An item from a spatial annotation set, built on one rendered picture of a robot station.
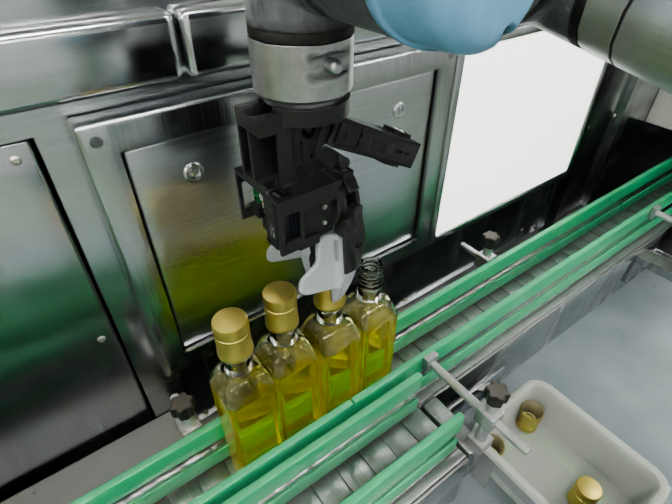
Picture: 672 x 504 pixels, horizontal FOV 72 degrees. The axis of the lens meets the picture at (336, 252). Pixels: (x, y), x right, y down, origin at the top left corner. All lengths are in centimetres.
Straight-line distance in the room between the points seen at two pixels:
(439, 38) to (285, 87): 14
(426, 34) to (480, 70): 50
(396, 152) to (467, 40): 21
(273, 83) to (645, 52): 22
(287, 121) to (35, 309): 36
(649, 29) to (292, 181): 24
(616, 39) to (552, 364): 77
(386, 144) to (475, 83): 34
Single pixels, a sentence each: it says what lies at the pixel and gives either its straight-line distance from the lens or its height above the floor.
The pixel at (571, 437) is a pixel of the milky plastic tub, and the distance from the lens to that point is 87.
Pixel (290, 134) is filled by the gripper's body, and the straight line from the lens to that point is 35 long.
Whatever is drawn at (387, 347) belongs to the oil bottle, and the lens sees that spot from 60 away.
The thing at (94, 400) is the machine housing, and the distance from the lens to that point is 70.
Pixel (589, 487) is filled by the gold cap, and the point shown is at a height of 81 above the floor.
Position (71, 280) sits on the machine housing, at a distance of 57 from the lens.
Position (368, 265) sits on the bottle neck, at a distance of 54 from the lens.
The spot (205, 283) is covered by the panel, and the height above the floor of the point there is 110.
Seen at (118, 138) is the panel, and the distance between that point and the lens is 46.
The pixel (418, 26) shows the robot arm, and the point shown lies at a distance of 23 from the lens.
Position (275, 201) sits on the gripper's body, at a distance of 35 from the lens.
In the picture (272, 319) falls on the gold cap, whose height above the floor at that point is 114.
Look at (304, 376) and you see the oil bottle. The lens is 53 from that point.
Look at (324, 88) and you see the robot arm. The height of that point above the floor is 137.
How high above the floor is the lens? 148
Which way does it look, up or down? 39 degrees down
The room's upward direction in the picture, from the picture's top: straight up
